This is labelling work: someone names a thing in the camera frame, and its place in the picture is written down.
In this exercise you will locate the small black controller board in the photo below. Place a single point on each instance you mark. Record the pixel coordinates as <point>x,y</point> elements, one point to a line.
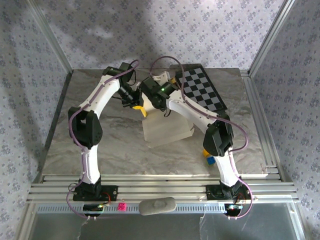
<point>233,209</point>
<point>92,208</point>

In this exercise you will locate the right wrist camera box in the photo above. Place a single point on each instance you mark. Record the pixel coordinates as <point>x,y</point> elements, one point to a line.
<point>162,76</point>

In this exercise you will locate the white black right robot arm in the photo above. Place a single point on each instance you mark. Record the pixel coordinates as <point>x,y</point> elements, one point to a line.
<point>217,135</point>

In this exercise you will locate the grey oval stone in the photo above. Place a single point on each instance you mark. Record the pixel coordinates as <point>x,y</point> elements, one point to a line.
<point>157,206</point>

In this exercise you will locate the blue toy brick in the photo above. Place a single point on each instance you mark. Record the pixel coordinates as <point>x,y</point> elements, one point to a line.
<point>211,160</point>

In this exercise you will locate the black grey chessboard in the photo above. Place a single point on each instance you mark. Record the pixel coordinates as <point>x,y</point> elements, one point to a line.
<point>200,87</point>

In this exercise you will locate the aluminium mounting rails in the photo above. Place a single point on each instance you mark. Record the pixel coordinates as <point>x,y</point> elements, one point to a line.
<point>162,186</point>

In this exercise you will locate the yellow toy brick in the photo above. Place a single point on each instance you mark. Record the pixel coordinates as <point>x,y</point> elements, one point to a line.
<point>205,153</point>

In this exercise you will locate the pink toy brick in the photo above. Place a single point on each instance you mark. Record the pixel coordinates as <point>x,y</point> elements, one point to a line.
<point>122,207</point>

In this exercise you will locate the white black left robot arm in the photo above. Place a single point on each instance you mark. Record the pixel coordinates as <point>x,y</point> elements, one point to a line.
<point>86,130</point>

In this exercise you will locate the grey metal sheet panel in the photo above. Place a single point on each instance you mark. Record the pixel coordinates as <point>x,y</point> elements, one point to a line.
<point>175,227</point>

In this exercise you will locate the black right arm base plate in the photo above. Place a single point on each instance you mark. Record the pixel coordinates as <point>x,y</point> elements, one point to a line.
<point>212,192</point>

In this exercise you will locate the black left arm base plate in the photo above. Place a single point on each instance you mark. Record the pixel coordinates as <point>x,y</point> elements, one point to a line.
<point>110,196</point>

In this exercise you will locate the aluminium side rail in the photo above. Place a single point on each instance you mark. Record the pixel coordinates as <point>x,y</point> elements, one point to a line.
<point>262,125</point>
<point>56,112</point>

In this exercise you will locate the yellow white paper box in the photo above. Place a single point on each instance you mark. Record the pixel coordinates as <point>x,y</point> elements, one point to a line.
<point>167,127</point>

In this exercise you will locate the aluminium frame post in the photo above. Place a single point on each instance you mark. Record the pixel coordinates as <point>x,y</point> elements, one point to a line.
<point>271,37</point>

